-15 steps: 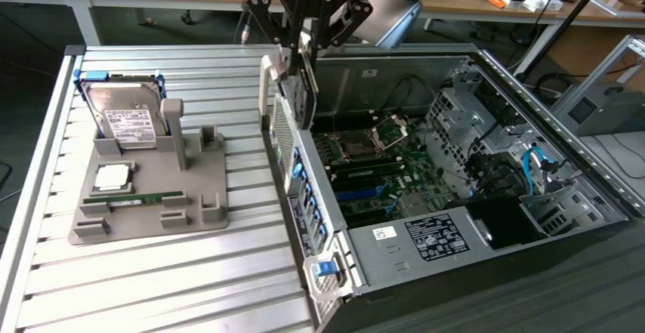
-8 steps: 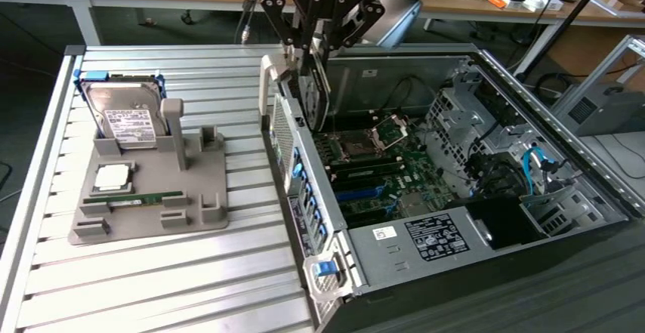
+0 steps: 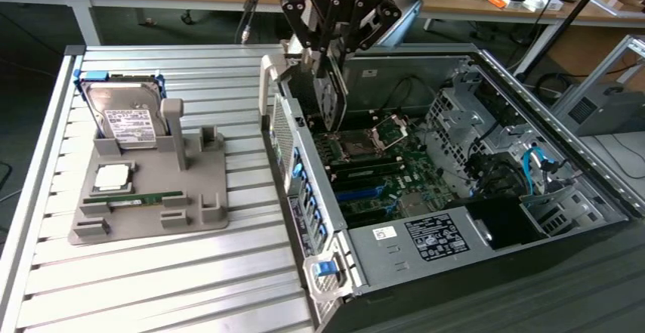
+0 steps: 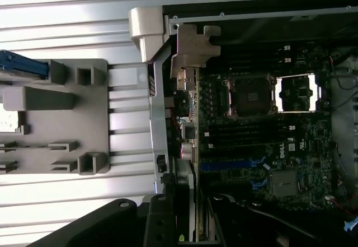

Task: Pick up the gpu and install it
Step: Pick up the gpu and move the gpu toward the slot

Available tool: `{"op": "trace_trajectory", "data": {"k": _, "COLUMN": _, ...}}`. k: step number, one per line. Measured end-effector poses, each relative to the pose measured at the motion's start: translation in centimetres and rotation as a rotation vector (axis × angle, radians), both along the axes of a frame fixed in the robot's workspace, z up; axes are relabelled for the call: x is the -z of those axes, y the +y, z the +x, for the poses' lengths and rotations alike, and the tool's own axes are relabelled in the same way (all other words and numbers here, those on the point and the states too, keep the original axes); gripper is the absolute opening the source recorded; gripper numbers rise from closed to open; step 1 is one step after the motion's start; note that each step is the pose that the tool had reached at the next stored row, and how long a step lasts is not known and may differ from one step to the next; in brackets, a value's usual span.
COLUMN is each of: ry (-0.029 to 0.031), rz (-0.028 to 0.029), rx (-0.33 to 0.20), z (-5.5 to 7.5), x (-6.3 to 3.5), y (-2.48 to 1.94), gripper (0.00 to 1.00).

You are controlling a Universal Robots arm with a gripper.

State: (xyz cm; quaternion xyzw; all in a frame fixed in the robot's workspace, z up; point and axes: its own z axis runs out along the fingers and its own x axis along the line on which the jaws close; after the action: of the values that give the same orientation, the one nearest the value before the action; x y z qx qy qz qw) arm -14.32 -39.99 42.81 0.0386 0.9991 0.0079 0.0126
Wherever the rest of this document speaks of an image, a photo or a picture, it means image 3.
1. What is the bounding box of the low-profile graphics card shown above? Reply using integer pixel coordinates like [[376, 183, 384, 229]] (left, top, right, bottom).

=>
[[310, 51, 350, 132]]

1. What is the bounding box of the open metal socket cover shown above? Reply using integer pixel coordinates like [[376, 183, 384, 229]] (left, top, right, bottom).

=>
[[370, 116, 411, 149]]

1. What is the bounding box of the CPU socket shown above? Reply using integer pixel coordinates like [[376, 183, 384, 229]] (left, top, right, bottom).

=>
[[337, 131, 385, 159]]

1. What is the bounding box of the white box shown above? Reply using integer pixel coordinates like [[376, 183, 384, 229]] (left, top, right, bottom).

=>
[[521, 0, 565, 13]]

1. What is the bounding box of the black tripod pole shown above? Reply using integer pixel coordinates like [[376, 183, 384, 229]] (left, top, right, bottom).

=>
[[512, 0, 618, 83]]

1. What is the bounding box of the green motherboard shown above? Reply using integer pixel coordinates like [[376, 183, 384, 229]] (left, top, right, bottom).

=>
[[310, 112, 468, 224]]

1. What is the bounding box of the blue disk carrier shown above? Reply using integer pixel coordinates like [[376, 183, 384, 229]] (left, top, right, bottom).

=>
[[73, 68, 169, 140]]

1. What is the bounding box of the silver hard disk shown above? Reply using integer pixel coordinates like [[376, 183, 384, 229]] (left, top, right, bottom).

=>
[[83, 79, 171, 150]]

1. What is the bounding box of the grey chipset heat sink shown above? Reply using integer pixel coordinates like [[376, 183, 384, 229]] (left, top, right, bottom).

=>
[[401, 192, 436, 216]]

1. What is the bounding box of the grey parts rack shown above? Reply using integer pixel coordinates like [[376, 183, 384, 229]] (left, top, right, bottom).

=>
[[69, 97, 232, 246]]

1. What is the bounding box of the grey computer tower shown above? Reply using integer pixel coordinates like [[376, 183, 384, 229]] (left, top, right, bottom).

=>
[[552, 82, 645, 137]]

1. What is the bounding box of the silver CPU chip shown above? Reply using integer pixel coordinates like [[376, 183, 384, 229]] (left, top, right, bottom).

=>
[[93, 165, 134, 191]]

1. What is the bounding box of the green RAM stick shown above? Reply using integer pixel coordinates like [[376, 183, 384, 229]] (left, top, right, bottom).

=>
[[82, 191, 184, 206]]

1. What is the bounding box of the silver disk bay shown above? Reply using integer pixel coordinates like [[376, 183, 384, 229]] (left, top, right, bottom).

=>
[[519, 187, 615, 238]]

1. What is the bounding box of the grey power supply unit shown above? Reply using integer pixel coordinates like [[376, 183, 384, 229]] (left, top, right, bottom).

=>
[[346, 206, 496, 288]]

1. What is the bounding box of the open PC case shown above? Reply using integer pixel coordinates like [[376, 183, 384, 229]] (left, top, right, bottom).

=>
[[258, 42, 645, 333]]

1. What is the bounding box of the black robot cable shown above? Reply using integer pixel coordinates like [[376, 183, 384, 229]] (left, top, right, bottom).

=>
[[240, 0, 272, 45]]

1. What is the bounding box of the black looped wire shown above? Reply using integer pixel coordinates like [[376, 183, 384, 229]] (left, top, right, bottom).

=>
[[388, 77, 439, 113]]

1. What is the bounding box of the black wire bundle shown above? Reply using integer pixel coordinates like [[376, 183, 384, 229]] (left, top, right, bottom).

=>
[[461, 136, 528, 200]]

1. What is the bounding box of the blue wire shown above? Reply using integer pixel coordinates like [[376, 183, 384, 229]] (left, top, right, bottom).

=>
[[521, 146, 553, 198]]

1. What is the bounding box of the aluminium profile frame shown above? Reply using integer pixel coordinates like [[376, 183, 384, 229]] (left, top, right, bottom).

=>
[[572, 33, 645, 102]]

